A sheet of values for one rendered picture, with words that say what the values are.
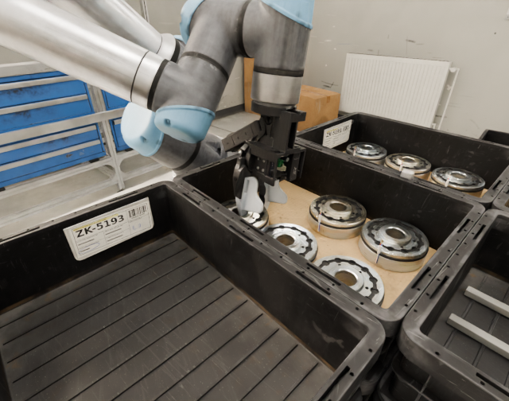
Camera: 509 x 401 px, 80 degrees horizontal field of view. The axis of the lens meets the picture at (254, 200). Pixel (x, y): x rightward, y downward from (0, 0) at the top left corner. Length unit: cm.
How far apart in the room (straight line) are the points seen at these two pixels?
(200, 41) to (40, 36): 19
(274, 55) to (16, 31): 32
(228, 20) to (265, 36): 6
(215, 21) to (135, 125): 29
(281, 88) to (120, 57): 21
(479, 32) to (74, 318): 344
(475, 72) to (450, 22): 49
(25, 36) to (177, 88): 19
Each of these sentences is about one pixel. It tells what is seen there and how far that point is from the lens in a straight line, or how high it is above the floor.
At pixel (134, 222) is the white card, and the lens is 53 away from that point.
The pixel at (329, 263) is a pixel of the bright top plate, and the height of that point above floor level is 86.
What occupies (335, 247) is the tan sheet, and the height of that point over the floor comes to 83.
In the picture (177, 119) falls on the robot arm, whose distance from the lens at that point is 43.
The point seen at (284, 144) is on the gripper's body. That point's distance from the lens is 47.
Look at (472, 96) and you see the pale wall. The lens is 356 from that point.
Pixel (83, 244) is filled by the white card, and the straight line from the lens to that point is 52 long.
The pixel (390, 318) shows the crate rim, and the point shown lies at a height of 93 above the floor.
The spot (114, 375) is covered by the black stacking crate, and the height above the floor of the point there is 83.
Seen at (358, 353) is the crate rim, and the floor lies 93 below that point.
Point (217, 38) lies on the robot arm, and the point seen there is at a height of 114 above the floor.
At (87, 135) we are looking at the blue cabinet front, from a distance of 229.
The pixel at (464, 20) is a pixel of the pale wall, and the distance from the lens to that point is 354.
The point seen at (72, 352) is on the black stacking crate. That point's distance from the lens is 46.
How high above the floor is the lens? 117
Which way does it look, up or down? 32 degrees down
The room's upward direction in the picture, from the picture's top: straight up
